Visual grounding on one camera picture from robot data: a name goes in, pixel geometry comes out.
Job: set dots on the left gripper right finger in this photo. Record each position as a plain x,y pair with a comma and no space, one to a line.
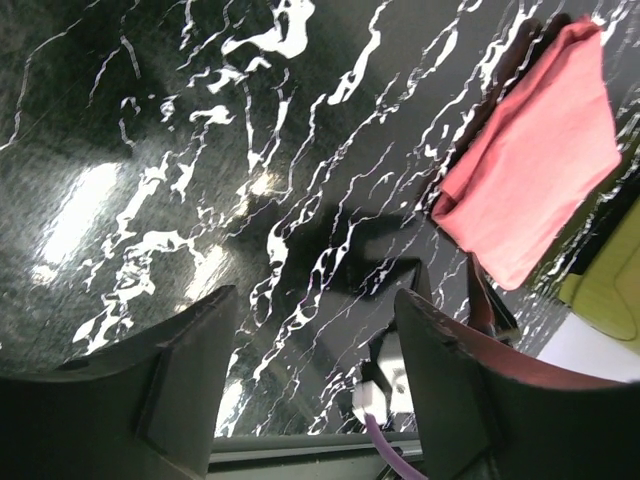
486,411

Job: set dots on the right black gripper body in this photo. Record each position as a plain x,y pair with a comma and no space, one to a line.
488,313

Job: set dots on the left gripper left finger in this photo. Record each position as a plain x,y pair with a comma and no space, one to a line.
143,408

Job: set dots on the pink t shirt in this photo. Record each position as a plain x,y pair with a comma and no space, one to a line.
546,146

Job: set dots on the olive green plastic bin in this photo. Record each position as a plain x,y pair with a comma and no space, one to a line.
602,285

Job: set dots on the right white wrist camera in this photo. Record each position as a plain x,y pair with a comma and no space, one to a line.
384,386

